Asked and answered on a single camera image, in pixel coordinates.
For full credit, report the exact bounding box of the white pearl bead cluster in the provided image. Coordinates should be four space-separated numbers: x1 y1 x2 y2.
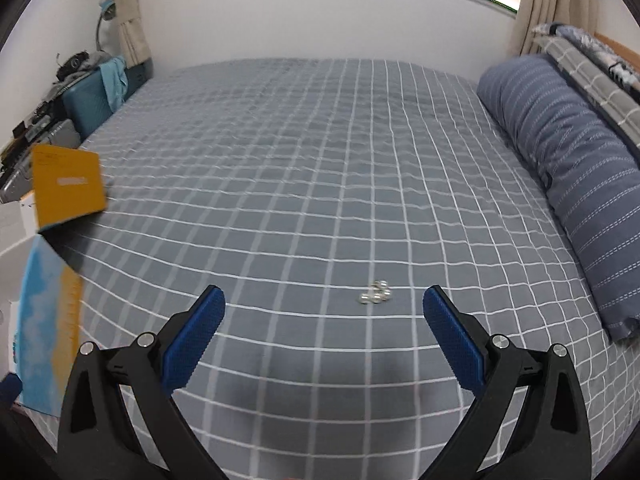
358 280 393 304

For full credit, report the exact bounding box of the blue yellow cardboard shoebox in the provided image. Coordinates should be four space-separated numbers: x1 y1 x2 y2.
1 144 106 417

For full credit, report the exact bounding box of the grey suitcase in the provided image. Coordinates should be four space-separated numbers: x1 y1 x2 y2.
1 119 81 204

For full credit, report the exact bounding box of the blue striped pillow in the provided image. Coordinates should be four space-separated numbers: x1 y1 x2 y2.
477 55 639 341

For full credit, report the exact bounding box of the grey checked bed sheet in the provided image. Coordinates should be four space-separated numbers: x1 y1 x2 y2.
47 60 639 479

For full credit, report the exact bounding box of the teal suitcase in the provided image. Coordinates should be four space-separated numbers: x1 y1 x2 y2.
62 59 153 140

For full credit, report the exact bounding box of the grey checked folded blanket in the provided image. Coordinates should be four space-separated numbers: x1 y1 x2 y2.
532 23 639 158

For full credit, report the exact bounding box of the light blue cloth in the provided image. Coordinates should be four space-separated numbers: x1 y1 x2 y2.
99 55 128 113

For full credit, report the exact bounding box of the blue desk lamp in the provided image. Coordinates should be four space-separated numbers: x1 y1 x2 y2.
94 0 117 51

